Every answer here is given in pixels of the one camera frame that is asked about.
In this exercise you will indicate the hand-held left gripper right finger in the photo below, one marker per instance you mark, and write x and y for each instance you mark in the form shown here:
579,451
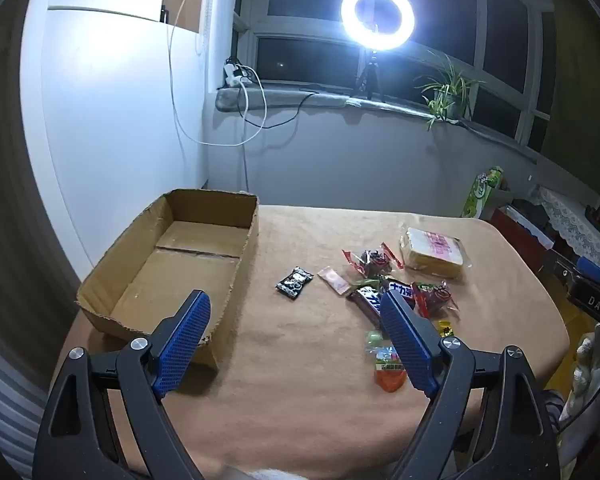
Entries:
410,350

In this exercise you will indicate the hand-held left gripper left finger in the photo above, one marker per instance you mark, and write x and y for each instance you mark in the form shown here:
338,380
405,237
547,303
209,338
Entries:
180,350

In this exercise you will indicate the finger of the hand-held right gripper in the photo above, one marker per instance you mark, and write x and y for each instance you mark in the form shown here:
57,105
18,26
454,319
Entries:
594,270

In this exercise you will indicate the colourful small candy packet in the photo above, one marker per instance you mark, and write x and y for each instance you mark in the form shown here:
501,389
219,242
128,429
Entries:
390,372

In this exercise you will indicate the green jelly cup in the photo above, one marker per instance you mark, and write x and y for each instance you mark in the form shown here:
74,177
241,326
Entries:
373,338

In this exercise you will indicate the small yellow candy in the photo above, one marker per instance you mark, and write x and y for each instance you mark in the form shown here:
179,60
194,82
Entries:
446,328

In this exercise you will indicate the red-edged clear snack packet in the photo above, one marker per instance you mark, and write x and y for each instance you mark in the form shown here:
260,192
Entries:
375,262
435,300

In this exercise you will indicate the chocolate bar with white characters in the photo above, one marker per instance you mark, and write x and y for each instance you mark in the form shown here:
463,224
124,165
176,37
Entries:
400,291

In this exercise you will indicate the brown chocolate bar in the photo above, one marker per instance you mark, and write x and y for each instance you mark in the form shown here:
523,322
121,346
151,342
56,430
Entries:
367,300

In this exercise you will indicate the green candy packet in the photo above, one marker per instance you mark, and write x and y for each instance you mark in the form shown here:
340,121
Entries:
362,285

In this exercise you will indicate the cardboard box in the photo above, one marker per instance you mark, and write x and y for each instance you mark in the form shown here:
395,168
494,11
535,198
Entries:
180,260

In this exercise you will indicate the sliced bread packet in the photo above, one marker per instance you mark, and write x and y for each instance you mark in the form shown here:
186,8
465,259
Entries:
435,252

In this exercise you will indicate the pink candy packet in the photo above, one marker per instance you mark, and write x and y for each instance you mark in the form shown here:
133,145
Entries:
334,281

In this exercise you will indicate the black candy packet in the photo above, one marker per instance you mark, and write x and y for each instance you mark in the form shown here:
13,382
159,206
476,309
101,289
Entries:
295,284

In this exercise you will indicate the white lace cloth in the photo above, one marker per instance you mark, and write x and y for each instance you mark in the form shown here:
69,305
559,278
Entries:
575,225

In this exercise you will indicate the dark figurine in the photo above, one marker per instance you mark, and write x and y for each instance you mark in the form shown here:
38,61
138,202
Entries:
599,217

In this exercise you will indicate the pale crumpled bag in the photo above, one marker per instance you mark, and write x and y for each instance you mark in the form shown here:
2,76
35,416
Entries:
585,360

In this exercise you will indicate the red box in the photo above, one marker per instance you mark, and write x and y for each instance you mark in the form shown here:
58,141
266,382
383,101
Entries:
517,237

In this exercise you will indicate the striped cloth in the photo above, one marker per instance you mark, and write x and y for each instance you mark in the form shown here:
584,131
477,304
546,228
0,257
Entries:
555,410

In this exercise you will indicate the white ribbed panel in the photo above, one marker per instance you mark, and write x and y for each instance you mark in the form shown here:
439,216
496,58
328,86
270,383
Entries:
10,400

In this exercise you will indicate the potted spider plant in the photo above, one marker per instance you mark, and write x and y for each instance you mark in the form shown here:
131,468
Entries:
447,92

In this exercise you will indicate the grey windowsill cloth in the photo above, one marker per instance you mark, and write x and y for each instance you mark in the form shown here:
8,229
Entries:
280,97

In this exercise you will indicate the white power strip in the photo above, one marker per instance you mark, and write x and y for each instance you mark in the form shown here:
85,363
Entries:
232,76

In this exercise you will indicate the black tripod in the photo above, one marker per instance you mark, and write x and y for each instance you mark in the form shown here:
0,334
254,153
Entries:
372,67

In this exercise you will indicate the window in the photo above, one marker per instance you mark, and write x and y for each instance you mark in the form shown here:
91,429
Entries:
305,57

